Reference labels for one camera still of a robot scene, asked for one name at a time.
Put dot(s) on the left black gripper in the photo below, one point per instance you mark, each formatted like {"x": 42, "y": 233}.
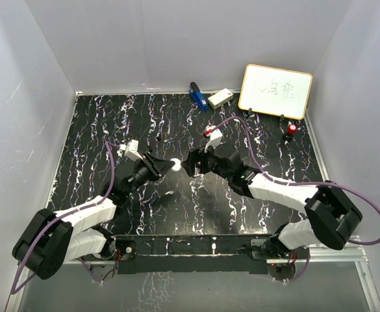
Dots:
{"x": 156, "y": 167}

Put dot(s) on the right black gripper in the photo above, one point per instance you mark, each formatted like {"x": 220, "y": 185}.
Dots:
{"x": 197, "y": 156}

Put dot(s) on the white earbud charging case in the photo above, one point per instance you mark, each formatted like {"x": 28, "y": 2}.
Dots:
{"x": 177, "y": 165}

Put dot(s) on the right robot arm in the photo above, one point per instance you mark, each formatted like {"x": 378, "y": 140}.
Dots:
{"x": 331, "y": 217}

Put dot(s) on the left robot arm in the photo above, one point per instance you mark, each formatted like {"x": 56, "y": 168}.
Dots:
{"x": 54, "y": 238}

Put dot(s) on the white staple box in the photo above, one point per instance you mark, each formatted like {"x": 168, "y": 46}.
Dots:
{"x": 219, "y": 98}

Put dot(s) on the blue stapler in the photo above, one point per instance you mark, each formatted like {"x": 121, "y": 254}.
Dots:
{"x": 197, "y": 96}

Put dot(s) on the whiteboard left black stand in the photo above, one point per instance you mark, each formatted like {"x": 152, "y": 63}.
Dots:
{"x": 250, "y": 113}

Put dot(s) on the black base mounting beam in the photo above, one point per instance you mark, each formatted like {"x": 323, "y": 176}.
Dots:
{"x": 132, "y": 254}

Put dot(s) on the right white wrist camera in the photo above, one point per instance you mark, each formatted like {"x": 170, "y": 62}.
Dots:
{"x": 214, "y": 137}

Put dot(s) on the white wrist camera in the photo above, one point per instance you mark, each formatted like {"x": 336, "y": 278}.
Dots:
{"x": 214, "y": 137}
{"x": 130, "y": 150}

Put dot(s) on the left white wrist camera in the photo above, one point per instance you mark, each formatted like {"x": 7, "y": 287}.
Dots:
{"x": 130, "y": 150}

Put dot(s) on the small whiteboard yellow frame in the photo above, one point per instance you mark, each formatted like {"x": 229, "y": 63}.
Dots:
{"x": 275, "y": 91}

